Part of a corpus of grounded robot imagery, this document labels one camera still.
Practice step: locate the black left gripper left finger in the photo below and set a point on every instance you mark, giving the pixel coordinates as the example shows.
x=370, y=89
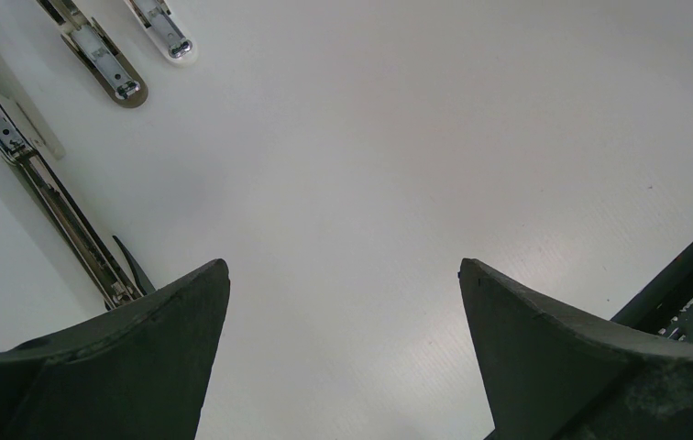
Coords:
x=140, y=371

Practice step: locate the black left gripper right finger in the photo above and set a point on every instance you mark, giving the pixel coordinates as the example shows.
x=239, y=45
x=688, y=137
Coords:
x=553, y=371

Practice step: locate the beige small stapler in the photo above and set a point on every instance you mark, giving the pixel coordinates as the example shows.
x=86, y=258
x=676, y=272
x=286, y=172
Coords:
x=98, y=53

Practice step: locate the black and grey large stapler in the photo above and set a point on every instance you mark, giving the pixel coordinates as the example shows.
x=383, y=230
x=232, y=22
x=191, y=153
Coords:
x=25, y=143

